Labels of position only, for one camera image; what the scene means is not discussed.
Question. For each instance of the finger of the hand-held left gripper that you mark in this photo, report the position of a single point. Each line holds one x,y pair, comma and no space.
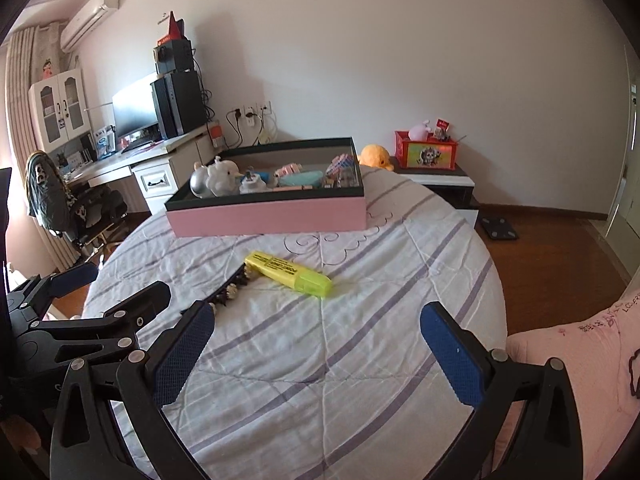
135,305
75,277

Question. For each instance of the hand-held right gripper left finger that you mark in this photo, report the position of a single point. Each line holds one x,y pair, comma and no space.
182,355

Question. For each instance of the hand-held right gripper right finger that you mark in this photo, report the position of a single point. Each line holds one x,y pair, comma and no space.
450,355

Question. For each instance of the black flowered hair comb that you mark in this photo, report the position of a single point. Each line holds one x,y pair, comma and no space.
227,292

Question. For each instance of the yellow highlighter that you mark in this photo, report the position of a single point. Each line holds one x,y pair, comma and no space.
290,272

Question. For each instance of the silver ball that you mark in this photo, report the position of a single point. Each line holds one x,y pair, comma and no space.
200,181

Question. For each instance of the white cartoon figurine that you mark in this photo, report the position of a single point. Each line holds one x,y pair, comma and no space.
220,175

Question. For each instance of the pink shallow storage box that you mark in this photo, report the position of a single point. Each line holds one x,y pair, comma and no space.
270,217

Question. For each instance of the blue bar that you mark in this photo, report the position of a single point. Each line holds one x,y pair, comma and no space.
265,177

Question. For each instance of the pink block toy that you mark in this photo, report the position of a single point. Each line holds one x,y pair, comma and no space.
290,170

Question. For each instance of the teal case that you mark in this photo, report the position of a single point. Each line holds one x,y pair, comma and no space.
300,179

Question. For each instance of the white pink block cat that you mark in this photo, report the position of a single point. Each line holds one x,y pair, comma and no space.
342,162

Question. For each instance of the black office chair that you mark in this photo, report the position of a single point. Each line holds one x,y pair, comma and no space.
90,212

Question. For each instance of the dark jacket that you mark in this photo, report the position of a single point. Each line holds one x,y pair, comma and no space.
45,190

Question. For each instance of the white desk drawer unit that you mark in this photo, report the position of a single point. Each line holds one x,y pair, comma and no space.
155,187

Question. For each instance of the pink printed bedding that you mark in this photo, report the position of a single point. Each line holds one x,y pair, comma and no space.
575,360

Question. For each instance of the black bathroom scale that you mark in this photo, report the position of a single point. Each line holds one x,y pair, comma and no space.
497,230

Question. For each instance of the blue box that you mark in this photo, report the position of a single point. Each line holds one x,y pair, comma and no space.
102,142

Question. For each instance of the white desk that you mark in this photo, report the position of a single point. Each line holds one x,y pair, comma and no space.
145,154

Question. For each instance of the white glass-door cabinet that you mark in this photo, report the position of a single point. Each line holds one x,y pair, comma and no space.
57,107

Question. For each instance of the black computer monitor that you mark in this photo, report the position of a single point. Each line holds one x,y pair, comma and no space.
135,107

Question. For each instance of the orange-capped bottle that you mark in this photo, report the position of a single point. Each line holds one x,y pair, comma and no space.
216,135

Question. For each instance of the red storage crate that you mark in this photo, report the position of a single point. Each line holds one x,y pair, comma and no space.
425,154

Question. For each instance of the black computer tower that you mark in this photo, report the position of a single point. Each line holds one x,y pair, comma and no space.
177,102

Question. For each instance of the pink doll figure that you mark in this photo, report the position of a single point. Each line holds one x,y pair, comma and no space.
48,67

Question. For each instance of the yellow octopus plush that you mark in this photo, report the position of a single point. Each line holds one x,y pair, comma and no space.
375,156

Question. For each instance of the red card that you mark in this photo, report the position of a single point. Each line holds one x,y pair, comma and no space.
442,129

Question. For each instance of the pink plush toy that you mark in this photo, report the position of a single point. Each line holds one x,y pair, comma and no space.
420,130

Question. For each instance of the black speaker box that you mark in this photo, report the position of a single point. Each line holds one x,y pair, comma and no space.
172,55

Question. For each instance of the white air conditioner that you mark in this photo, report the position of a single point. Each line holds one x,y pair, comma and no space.
90,17

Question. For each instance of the white door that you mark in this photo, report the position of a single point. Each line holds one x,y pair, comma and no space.
625,160

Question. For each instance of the red pennant box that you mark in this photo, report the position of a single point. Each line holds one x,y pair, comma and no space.
171,27

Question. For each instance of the white wall outlets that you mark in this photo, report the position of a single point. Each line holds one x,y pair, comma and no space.
252,110

